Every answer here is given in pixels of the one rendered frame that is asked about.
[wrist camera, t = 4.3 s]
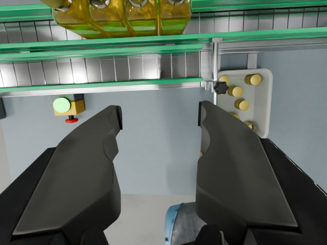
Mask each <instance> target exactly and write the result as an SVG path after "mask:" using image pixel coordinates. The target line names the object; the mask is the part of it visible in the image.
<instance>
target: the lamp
mask: <svg viewBox="0 0 327 245"><path fill-rule="evenodd" d="M54 109H55V110H56V111H57V112H60V113H63V112H67V111H69V110H70V109H71V102H70V101H69V100H68V99H67V98H64V97H61V98H58V99H56V100H55V101H54Z"/></svg>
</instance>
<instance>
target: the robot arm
mask: <svg viewBox="0 0 327 245"><path fill-rule="evenodd" d="M198 126H200V127H201V129H202V130H201V147H200V148H201V150H202V151H203V153H204V154H203V155H202V156H201V157H200V158H199V160H198V167H197V182H196V201H195V202H189V203H180V204H178V205H173V206H171V207H169V209H168V210H167V212H166V216H165V223H164V236H165V245H327V193H326V192H325V191H324V190H323V189H322V188H321V187H320V186H319V185H318V184H317V183H316V182H314V181H313V180H312V179H311V178H310V177H309V176H308V175H307V174H306V173H305V172H304V171H303V170H302V169H301V168H300V167H299V166H298V165H296V164H295V163H294V162H293V161H292V160H291V159H290V158H289V157H288V156H287V155H286V154H285V153H284V152H283V151H282V150H281V149H279V148H278V147H277V146H276V145H275V144H274V143H273V142H272V141H271V140H270V139H266V138H261V137H260V136H259V135H258V134H257V133H256V132H255V131H253V130H252V129H251V128H250V127H249V126H248V125H247V124H245V123H244V122H243V121H241V120H240V119H238V118H237V117H235V116H234V115H232V114H230V113H228V112H227V111H225V110H223V109H222V108H220V107H218V106H217V105H215V104H213V103H212V102H210V101H202V102H199V115H198ZM122 129H123V122H122V110H121V107H120V106H118V105H109V106H108V107H106V108H105V109H103V110H102V111H100V112H99V113H97V114H96V115H94V116H93V117H91V118H89V119H88V120H86V121H85V122H83V123H82V124H80V125H79V126H78V127H77V128H75V129H74V130H73V131H72V132H70V133H69V134H68V135H67V136H66V137H65V138H64V139H63V140H62V141H61V142H60V143H59V144H58V145H57V146H56V147H52V148H47V149H46V150H45V151H44V152H43V153H42V154H41V155H40V156H39V157H38V158H37V159H36V160H35V161H34V162H33V163H32V164H31V165H30V166H29V167H28V168H27V169H26V170H25V171H24V172H23V173H21V174H20V175H19V176H18V177H17V178H16V179H15V180H14V181H13V182H12V183H11V184H10V185H9V186H8V187H7V188H6V189H5V190H4V191H3V192H2V193H1V194H0V245H109V243H108V241H107V239H106V236H105V234H104V230H105V229H107V228H108V227H109V226H110V225H111V224H112V223H114V222H115V221H116V220H117V219H118V218H119V216H120V213H121V191H120V187H119V183H118V179H117V175H116V171H115V168H114V164H113V160H114V158H115V157H116V155H117V154H118V152H119V150H118V145H117V141H116V136H117V135H118V133H119V132H120V130H122Z"/></svg>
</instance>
